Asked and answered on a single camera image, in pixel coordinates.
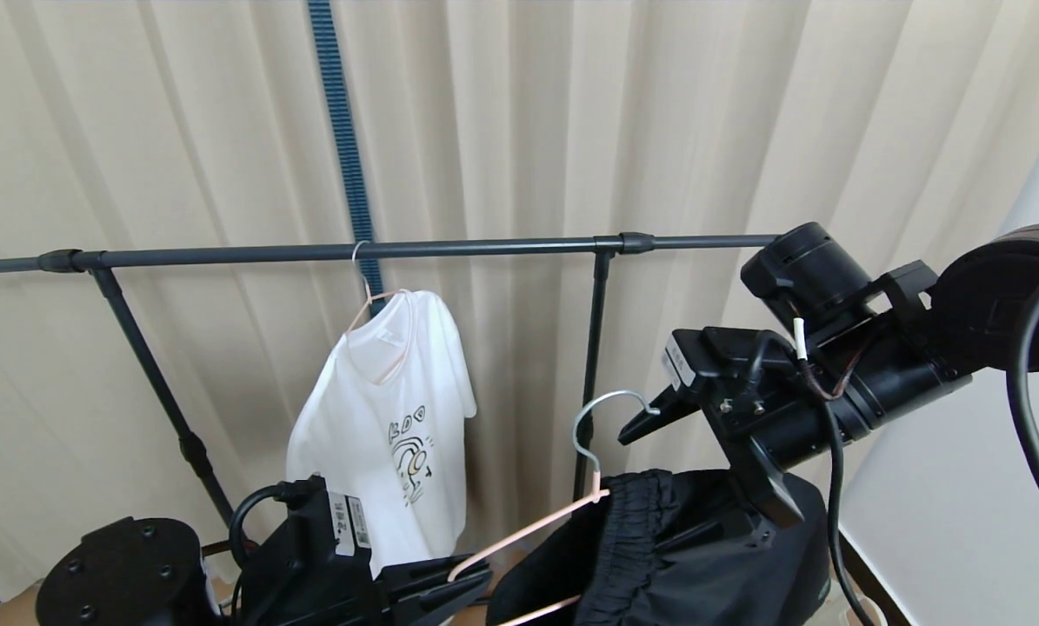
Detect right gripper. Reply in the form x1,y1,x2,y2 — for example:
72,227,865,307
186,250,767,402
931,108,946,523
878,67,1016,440
617,378,881,529

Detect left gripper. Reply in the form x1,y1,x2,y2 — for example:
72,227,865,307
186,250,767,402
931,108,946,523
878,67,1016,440
241,543,494,626

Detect black clothes rack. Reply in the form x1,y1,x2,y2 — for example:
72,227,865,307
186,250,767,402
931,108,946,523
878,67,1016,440
0,232,781,531

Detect window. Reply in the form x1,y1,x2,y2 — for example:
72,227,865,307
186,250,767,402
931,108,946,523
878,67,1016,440
306,0,387,301

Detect black garment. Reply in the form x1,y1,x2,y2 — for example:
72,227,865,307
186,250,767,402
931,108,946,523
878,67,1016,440
484,469,833,626

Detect pink clothes hanger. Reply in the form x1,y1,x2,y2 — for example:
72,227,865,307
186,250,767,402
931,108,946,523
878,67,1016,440
445,390,661,626
345,241,417,385

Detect black cable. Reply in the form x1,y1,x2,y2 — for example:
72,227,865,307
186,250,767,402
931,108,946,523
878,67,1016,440
745,256,1039,626
228,481,311,570

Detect beige curtain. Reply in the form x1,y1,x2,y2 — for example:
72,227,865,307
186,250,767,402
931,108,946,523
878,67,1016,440
332,0,1039,557
0,0,372,601

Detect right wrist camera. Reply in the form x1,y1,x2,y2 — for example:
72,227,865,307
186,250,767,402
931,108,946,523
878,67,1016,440
665,326,798,418

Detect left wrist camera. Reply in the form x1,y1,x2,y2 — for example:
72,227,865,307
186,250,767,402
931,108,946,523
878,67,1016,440
271,474,374,582

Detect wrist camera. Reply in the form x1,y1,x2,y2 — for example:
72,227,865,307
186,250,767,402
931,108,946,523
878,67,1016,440
271,474,374,582
665,326,798,418

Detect white garment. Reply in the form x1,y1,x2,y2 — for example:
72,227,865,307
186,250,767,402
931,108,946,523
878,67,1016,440
286,290,478,575

